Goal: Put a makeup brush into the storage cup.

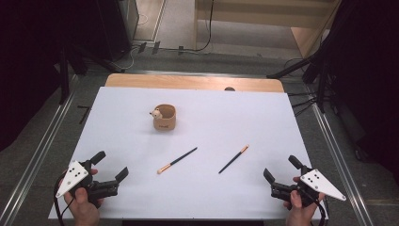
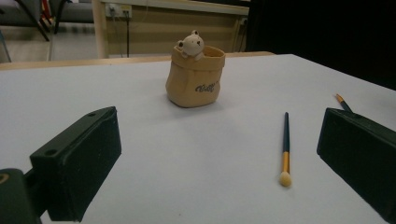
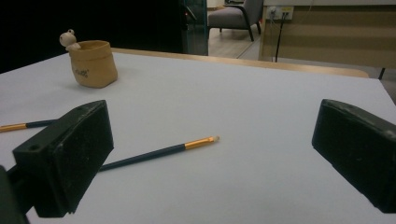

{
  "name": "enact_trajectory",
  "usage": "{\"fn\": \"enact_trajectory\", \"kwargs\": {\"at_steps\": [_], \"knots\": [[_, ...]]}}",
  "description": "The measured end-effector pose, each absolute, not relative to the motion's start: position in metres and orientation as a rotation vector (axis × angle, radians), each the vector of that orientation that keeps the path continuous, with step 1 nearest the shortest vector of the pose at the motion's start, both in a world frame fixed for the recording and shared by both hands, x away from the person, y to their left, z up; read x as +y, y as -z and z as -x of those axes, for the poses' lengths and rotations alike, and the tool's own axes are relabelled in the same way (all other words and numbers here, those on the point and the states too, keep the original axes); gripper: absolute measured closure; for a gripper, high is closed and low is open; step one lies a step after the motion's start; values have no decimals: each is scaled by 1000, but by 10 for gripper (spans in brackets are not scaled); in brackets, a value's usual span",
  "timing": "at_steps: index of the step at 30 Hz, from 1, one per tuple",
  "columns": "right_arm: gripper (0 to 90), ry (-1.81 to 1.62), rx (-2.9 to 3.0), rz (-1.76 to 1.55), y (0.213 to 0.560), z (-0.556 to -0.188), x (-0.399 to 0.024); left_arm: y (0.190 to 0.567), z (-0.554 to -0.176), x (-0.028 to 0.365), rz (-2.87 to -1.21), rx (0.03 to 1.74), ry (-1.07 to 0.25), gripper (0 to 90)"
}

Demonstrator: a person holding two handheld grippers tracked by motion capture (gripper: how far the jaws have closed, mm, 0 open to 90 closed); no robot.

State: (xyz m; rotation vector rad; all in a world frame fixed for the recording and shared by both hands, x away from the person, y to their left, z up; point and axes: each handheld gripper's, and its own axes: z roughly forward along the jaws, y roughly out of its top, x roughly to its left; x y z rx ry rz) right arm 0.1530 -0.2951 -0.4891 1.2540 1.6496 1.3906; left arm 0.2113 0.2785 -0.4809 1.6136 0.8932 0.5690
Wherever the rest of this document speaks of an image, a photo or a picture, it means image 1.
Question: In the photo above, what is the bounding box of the small pale toy figure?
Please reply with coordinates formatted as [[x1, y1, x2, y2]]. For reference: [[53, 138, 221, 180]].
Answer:
[[149, 107, 164, 120]]

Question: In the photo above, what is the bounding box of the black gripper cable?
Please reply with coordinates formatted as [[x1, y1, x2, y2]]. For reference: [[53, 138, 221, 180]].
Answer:
[[53, 180, 76, 226], [313, 196, 329, 226]]

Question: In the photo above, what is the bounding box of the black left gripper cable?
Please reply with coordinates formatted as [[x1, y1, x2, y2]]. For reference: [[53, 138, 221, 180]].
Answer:
[[53, 180, 76, 226]]

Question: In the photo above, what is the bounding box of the light wooden shelf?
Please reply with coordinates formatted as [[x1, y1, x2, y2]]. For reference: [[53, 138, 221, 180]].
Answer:
[[193, 0, 343, 59]]

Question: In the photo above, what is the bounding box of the person's left hand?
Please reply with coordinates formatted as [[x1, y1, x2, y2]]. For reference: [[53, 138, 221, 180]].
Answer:
[[63, 186, 102, 226]]

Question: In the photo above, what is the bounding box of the wooden table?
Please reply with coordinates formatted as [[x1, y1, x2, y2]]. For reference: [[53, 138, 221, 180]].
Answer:
[[104, 73, 285, 93]]

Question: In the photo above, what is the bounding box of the white floor cable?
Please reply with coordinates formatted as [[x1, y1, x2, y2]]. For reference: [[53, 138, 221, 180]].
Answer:
[[118, 46, 141, 72]]

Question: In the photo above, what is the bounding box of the tan soft brush holder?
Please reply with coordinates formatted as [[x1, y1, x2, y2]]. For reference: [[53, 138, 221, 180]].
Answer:
[[152, 104, 177, 132]]

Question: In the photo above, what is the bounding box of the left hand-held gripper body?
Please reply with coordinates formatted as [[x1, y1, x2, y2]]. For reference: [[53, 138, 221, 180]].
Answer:
[[56, 159, 120, 207]]

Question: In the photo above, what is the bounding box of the black floor cable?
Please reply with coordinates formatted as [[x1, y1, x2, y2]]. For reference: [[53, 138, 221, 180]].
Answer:
[[175, 0, 215, 53]]

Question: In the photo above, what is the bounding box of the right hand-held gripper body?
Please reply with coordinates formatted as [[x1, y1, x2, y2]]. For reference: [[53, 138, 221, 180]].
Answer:
[[270, 166, 347, 208]]

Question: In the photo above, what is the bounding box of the person's right hand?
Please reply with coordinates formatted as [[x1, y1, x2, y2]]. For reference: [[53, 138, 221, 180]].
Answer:
[[282, 189, 327, 226]]

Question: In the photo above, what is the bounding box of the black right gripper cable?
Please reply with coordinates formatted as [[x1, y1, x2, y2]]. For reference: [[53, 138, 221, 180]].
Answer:
[[313, 196, 329, 226]]

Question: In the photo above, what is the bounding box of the white board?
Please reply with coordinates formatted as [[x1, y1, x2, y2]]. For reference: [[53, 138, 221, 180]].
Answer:
[[48, 87, 329, 220]]

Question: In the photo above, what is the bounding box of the dark cabinet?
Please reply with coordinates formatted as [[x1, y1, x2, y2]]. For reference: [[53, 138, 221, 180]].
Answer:
[[93, 0, 139, 61]]

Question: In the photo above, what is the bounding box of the metal floor rail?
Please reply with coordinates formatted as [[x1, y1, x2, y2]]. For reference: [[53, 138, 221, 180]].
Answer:
[[0, 90, 77, 226], [312, 103, 375, 226]]

